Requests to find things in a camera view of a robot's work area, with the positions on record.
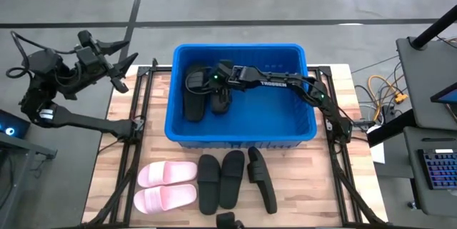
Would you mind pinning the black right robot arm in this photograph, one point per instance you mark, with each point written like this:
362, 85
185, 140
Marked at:
278, 80

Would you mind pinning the pink slide sandal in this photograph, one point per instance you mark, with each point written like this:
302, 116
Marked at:
168, 173
164, 198

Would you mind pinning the black round pole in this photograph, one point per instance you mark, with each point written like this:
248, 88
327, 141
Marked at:
435, 25

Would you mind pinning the black keyboard with blue keys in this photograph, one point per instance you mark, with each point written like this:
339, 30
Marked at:
441, 170

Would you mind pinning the white paper sheet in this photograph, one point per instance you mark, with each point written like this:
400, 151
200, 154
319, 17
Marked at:
378, 155

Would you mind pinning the blue plastic bin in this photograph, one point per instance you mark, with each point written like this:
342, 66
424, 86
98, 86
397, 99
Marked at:
267, 122

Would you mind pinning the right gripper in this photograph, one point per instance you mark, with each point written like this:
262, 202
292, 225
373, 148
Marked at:
221, 73

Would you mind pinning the black tablet with blue screen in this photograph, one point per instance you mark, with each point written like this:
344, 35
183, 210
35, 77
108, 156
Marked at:
448, 95

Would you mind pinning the black desk support bar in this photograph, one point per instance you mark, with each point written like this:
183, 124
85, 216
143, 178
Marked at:
392, 129

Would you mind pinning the grey metal cart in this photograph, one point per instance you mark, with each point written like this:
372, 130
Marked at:
14, 172

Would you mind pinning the grey keyboard desk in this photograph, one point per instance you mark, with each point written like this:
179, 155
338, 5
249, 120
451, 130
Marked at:
414, 172

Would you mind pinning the black device with blue light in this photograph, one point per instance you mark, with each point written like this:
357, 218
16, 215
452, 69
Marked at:
12, 123

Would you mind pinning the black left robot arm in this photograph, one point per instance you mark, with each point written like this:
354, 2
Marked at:
89, 122

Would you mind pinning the grey desk panel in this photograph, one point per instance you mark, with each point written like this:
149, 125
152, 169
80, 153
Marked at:
425, 86

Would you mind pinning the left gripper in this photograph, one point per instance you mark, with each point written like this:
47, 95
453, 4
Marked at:
107, 65

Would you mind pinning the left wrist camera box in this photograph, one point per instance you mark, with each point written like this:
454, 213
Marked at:
87, 57

